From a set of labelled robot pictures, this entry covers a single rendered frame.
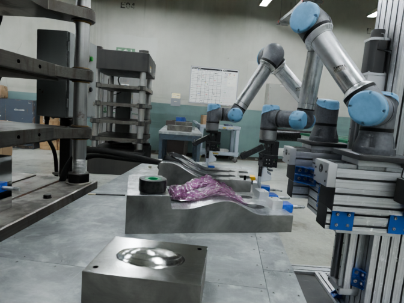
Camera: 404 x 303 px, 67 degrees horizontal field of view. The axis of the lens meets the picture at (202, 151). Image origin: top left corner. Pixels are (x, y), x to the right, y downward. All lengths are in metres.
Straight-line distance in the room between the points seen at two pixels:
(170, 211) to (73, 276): 0.31
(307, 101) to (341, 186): 0.40
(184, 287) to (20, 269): 0.37
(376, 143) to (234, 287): 0.83
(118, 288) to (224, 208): 0.44
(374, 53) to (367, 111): 0.49
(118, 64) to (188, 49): 2.99
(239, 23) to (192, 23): 1.16
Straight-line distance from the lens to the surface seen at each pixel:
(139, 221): 0.88
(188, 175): 1.25
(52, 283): 0.70
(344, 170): 1.27
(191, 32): 8.00
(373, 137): 1.32
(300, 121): 1.30
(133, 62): 5.24
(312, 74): 1.43
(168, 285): 0.55
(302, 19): 1.32
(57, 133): 1.39
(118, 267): 0.59
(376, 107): 1.18
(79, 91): 1.46
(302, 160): 1.73
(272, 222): 0.98
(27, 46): 8.71
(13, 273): 0.76
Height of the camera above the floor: 1.15
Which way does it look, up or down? 7 degrees down
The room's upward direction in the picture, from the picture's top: 4 degrees clockwise
